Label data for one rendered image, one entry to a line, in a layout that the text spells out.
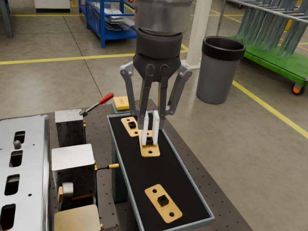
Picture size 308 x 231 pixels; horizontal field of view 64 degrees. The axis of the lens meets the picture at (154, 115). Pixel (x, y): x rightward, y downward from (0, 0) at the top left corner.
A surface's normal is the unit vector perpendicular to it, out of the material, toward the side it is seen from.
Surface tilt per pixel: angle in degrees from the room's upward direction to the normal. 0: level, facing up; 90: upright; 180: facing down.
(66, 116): 0
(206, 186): 0
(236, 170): 0
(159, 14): 90
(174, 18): 90
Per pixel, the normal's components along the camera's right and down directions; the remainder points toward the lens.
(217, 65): -0.37, 0.54
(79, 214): 0.09, -0.82
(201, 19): 0.40, 0.55
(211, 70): -0.57, 0.47
